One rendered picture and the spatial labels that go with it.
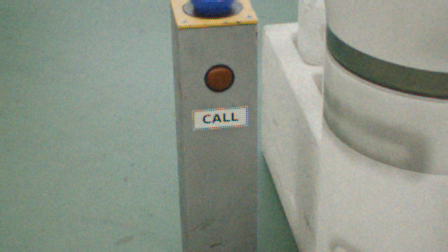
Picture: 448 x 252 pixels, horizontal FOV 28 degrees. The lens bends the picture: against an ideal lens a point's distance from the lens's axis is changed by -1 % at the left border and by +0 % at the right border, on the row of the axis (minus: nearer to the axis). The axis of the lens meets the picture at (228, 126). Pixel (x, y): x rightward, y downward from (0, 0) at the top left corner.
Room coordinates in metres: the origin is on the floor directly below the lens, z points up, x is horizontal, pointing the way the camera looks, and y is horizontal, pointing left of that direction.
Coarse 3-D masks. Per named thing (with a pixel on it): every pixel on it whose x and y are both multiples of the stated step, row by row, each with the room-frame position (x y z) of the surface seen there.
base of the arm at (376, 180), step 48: (336, 96) 0.30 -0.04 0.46; (384, 96) 0.28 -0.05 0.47; (336, 144) 0.30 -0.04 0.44; (384, 144) 0.28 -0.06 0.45; (432, 144) 0.27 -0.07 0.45; (336, 192) 0.29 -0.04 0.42; (384, 192) 0.28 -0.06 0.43; (432, 192) 0.27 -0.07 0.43; (336, 240) 0.29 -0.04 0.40; (384, 240) 0.28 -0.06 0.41; (432, 240) 0.27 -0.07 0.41
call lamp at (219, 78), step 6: (210, 72) 0.71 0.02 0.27; (216, 72) 0.71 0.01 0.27; (222, 72) 0.71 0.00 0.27; (228, 72) 0.71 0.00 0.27; (210, 78) 0.71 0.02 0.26; (216, 78) 0.71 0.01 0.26; (222, 78) 0.71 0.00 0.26; (228, 78) 0.71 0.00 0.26; (210, 84) 0.71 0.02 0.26; (216, 84) 0.71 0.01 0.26; (222, 84) 0.71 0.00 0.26; (228, 84) 0.71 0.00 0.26
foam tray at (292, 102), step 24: (288, 24) 1.03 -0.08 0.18; (264, 48) 1.01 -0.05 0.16; (288, 48) 0.96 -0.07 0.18; (264, 72) 1.01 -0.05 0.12; (288, 72) 0.89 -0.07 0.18; (312, 72) 0.89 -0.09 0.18; (264, 96) 1.01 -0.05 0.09; (288, 96) 0.87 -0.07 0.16; (312, 96) 0.84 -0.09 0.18; (264, 120) 1.01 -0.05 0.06; (288, 120) 0.87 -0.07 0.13; (312, 120) 0.78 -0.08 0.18; (264, 144) 1.01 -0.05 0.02; (288, 144) 0.87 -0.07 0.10; (312, 144) 0.76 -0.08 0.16; (288, 168) 0.87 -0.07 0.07; (312, 168) 0.76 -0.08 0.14; (288, 192) 0.86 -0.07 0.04; (312, 192) 0.76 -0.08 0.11; (288, 216) 0.86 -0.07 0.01; (312, 216) 0.75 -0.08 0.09; (312, 240) 0.75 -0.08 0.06
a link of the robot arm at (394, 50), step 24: (336, 0) 0.30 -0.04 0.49; (360, 0) 0.29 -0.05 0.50; (384, 0) 0.28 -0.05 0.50; (408, 0) 0.27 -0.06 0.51; (432, 0) 0.27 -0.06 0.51; (336, 24) 0.30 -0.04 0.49; (360, 24) 0.29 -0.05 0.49; (384, 24) 0.28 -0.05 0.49; (408, 24) 0.27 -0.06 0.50; (432, 24) 0.27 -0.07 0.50; (336, 48) 0.30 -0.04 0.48; (360, 48) 0.29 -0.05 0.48; (384, 48) 0.28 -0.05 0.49; (408, 48) 0.27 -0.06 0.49; (432, 48) 0.27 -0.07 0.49; (360, 72) 0.29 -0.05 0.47; (384, 72) 0.28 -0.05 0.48; (408, 72) 0.27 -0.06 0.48; (432, 72) 0.27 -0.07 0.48; (432, 96) 0.27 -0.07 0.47
